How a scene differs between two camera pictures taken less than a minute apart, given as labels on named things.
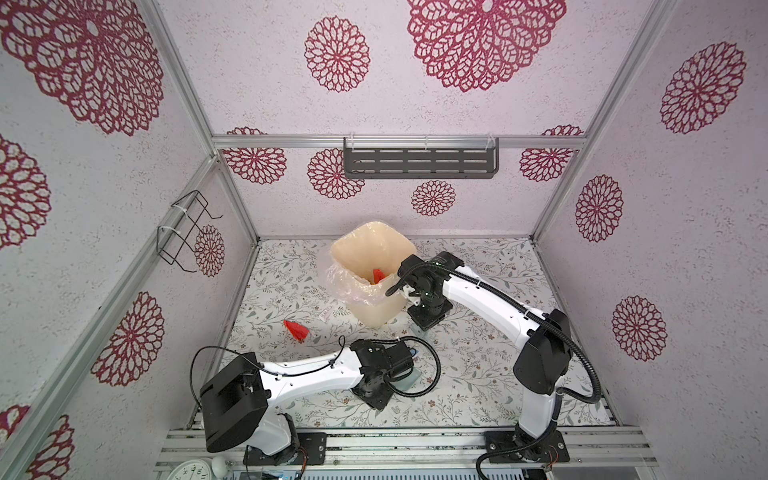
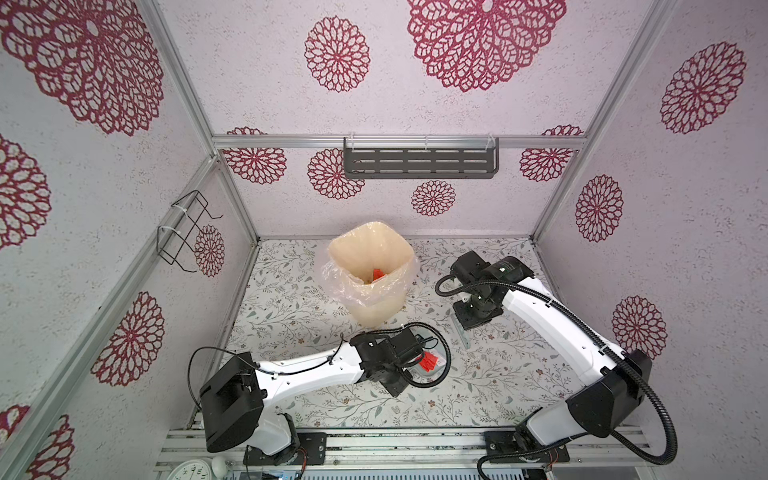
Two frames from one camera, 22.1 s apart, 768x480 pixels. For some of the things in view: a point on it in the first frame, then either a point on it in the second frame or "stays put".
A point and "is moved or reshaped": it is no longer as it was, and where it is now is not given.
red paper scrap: (298, 331) to (427, 361)
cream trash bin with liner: (355, 256) stays put
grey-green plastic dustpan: (407, 383) is moved or reshaped
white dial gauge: (191, 469) stays put
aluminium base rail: (590, 449) stays put
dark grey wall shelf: (421, 158) stays put
